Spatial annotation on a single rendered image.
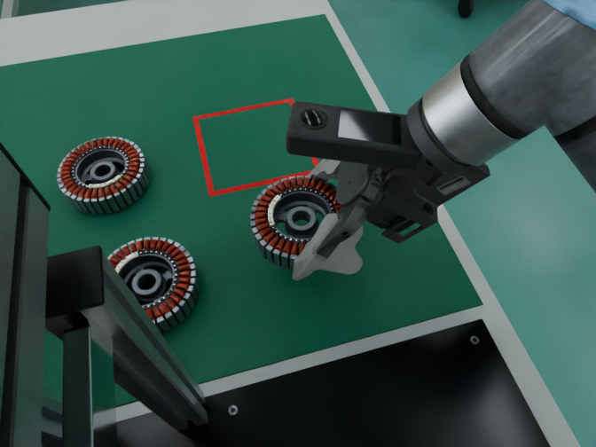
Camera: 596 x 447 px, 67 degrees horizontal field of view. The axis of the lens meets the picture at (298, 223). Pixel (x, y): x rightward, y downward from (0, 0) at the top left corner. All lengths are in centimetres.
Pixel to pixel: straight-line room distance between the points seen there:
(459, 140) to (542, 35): 8
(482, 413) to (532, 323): 100
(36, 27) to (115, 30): 15
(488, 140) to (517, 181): 141
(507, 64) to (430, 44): 192
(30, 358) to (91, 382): 4
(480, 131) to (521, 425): 29
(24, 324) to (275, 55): 70
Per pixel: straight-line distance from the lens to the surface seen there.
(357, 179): 41
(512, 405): 52
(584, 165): 36
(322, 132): 38
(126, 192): 62
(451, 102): 36
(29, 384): 18
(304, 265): 45
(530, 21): 34
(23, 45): 98
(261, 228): 48
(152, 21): 96
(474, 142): 36
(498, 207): 167
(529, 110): 35
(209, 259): 57
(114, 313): 23
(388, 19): 237
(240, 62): 82
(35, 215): 22
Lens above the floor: 124
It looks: 56 degrees down
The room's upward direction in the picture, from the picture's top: straight up
